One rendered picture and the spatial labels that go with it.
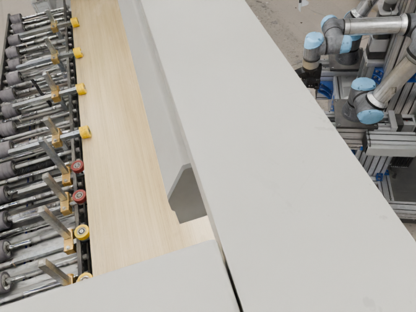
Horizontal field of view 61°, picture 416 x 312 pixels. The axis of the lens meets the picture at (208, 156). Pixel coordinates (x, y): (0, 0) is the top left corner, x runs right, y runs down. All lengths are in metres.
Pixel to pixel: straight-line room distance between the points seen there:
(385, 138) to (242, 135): 2.08
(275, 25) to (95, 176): 3.25
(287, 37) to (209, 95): 4.37
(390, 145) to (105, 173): 1.66
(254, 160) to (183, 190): 0.13
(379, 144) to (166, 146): 1.97
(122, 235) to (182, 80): 1.80
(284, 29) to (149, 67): 4.36
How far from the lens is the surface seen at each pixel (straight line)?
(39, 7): 4.40
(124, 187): 2.14
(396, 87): 1.90
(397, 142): 2.25
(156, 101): 0.34
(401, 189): 3.00
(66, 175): 2.44
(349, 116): 2.16
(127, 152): 2.29
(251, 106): 0.19
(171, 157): 0.29
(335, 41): 1.66
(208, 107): 0.19
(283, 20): 4.87
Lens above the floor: 2.59
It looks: 52 degrees down
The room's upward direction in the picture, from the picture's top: 11 degrees counter-clockwise
